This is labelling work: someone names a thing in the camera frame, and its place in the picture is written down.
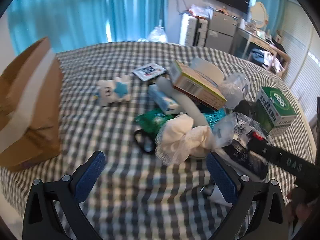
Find white crumpled cloth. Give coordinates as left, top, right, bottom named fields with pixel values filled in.
left=155, top=113, right=217, bottom=166

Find yellow cardboard carton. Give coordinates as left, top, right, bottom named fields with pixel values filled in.
left=168, top=60, right=227, bottom=110

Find teal shiny packet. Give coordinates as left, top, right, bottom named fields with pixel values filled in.
left=200, top=106, right=227, bottom=130

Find blue curtain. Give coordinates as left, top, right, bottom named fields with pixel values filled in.
left=255, top=0, right=288, bottom=35
left=6, top=0, right=170, bottom=55

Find brown cardboard box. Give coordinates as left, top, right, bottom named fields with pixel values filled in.
left=0, top=37, right=64, bottom=172

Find clear plastic bag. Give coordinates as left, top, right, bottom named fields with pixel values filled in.
left=220, top=73, right=250, bottom=108

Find black packet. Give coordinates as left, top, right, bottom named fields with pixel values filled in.
left=222, top=142, right=269, bottom=180

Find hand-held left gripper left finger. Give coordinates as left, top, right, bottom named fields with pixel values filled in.
left=22, top=151, right=107, bottom=240

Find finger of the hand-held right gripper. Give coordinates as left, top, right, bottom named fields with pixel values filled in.
left=234, top=100, right=260, bottom=121

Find white wardrobe doors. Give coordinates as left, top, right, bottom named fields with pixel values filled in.
left=275, top=0, right=320, bottom=110

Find silver snack packet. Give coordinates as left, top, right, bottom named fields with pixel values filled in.
left=132, top=63, right=167, bottom=81

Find black loop handle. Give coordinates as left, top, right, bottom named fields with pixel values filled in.
left=134, top=129, right=155, bottom=153

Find white suitcase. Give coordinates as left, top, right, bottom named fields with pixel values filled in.
left=179, top=14, right=209, bottom=47

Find green white medicine box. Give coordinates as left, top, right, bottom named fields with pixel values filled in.
left=255, top=86, right=298, bottom=137

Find wooden chair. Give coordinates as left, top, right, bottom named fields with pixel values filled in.
left=247, top=42, right=290, bottom=74

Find person's right hand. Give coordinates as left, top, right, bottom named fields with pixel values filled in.
left=286, top=187, right=320, bottom=230

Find oval mirror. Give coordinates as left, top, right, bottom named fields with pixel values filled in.
left=250, top=1, right=268, bottom=29

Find clear plastic packet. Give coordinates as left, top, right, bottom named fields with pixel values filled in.
left=212, top=112, right=269, bottom=153

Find red white plastic bags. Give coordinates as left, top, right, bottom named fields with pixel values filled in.
left=189, top=5, right=213, bottom=18

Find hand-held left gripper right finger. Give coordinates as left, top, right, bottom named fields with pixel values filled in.
left=206, top=152, right=294, bottom=240

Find green foil packet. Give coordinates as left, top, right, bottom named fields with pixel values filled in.
left=135, top=109, right=175, bottom=137

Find white tube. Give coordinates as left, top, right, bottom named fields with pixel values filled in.
left=156, top=76, right=209, bottom=127

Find white blue star plush toy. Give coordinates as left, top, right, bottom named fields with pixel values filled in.
left=94, top=74, right=132, bottom=107

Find blue tissue pack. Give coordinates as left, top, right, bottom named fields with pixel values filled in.
left=148, top=84, right=181, bottom=114

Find grey white checked bed cover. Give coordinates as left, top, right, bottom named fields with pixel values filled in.
left=0, top=41, right=315, bottom=240

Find wooden desk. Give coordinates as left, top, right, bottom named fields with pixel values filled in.
left=232, top=26, right=278, bottom=60

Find clothes on chair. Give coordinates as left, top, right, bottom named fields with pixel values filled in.
left=251, top=49, right=284, bottom=72

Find large water jug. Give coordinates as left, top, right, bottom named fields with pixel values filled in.
left=147, top=26, right=168, bottom=43

